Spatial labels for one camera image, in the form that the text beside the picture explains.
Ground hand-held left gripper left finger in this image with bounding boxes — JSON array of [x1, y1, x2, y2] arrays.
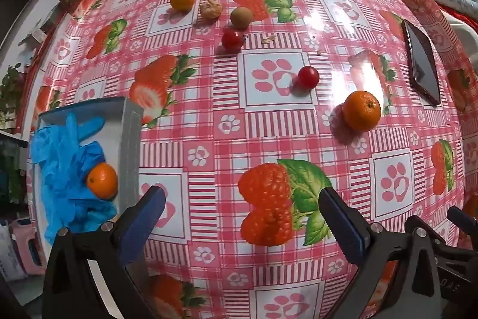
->
[[42, 185, 167, 319]]

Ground red cherry tomato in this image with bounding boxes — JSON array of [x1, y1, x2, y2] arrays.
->
[[298, 65, 320, 90], [221, 28, 247, 52]]

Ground walnut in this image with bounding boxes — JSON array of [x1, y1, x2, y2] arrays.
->
[[199, 0, 223, 21]]

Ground white plastic bag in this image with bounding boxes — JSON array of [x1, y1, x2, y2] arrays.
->
[[0, 222, 28, 282]]

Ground white shallow cardboard tray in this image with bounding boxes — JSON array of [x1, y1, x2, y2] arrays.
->
[[30, 97, 152, 290]]

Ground pink strawberry print tablecloth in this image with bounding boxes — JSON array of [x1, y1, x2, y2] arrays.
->
[[15, 0, 478, 319]]

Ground pink plastic stool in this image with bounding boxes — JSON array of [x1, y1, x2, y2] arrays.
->
[[9, 218, 45, 277]]

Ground black smartphone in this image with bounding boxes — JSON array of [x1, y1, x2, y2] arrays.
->
[[401, 19, 442, 106]]

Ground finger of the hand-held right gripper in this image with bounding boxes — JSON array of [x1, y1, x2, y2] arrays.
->
[[405, 215, 478, 263], [447, 206, 478, 241]]

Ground brown kiwi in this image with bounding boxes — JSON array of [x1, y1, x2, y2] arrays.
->
[[230, 6, 255, 30]]

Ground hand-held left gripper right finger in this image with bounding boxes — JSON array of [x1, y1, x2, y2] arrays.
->
[[318, 187, 443, 319]]

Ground green potted plant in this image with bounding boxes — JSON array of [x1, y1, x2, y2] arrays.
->
[[0, 65, 27, 125]]

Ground blue nitrile gloves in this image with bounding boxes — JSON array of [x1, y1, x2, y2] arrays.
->
[[30, 113, 119, 245]]

